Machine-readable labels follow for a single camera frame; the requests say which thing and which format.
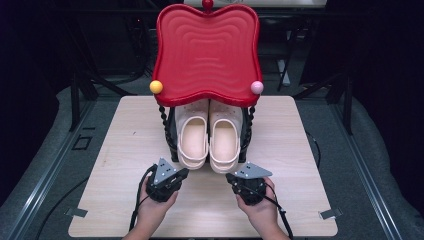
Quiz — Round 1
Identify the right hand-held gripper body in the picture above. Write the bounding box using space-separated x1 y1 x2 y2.
233 162 273 206

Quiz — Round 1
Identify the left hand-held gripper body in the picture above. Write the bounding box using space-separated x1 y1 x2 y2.
145 157 178 203

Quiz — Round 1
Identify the cream clog shoe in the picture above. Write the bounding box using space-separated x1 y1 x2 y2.
208 99 244 175
174 99 210 171

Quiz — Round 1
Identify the red-topped black shoe rack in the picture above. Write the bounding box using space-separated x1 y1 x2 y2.
149 0 265 164

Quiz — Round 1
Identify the person's right hand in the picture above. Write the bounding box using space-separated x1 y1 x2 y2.
235 177 280 231

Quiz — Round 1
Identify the person's left hand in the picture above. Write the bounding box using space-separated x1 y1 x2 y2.
136 185 179 230

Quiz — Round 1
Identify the grey tape strip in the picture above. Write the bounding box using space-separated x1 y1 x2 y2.
318 208 344 221
64 207 89 219

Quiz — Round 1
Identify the black metal stand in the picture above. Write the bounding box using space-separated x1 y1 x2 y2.
68 68 138 132
292 71 355 136

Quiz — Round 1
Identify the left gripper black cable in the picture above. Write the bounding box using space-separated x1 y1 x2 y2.
128 163 158 232

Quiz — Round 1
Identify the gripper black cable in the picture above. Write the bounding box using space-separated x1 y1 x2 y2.
239 181 295 240
128 163 158 232

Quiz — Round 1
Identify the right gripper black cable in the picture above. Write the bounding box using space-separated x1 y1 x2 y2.
239 181 295 240

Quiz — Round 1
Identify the black floor cable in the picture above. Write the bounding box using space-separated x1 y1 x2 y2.
305 130 322 170
34 177 90 240

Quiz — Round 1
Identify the aluminium floor rail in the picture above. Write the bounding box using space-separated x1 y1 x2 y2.
5 99 98 240
329 99 405 240

